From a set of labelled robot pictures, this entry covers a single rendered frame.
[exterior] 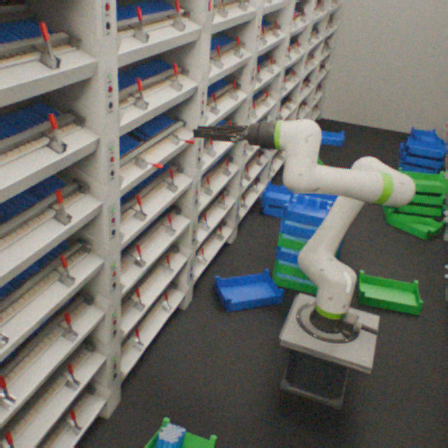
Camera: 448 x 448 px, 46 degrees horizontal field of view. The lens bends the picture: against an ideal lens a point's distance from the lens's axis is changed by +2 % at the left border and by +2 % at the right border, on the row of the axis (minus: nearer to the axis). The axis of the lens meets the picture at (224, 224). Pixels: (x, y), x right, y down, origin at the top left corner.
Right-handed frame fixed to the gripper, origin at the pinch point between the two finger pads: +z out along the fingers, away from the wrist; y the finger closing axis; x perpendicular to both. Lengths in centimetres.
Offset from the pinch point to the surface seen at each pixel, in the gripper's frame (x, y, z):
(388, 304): 109, -75, -62
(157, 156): 8.1, 5.1, 16.6
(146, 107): -11.8, 15.5, 12.6
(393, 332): 113, -57, -66
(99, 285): 39, 44, 22
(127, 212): 25.2, 17.6, 24.3
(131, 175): 8.2, 24.1, 16.4
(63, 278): 26, 61, 20
